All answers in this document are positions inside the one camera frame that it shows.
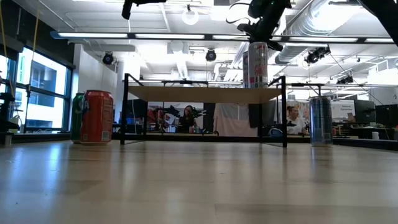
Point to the black computer monitor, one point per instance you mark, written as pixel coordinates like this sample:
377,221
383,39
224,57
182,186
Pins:
387,115
364,110

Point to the wooden shelf black metal frame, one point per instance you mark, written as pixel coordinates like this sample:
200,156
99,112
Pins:
202,95

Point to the person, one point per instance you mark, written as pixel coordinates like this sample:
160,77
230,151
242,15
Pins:
188,119
295,124

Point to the black ceiling spotlight cluster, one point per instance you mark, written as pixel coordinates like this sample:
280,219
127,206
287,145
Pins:
345,80
317,54

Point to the green soda can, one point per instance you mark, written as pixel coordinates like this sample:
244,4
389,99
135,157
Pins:
77,118

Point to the blue silver energy drink can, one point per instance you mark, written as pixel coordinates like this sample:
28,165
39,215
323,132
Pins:
320,121

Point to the black aluminium table frame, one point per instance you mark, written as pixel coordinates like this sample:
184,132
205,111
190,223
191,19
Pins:
217,138

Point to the black round ceiling speaker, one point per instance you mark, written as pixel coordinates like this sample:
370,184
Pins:
108,58
211,55

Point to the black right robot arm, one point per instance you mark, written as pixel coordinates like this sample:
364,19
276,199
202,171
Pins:
385,15

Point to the black equipment rack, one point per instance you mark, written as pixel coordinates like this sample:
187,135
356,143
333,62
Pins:
6,124

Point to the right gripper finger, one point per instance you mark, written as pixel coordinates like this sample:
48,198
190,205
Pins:
275,46
250,31

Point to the long ceiling light bar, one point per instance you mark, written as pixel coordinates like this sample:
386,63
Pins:
93,35

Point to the red soda can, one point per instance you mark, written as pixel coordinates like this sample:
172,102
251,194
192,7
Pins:
96,118

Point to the pink hanging cloth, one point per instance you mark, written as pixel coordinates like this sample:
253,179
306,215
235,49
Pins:
234,121

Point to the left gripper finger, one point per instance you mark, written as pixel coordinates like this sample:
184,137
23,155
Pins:
127,9

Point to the black framed window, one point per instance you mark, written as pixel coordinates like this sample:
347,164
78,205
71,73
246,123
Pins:
46,115

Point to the white sign board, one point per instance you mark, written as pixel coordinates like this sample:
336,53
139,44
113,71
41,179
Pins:
342,110

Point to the white cup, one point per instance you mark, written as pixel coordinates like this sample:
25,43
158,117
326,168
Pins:
375,135

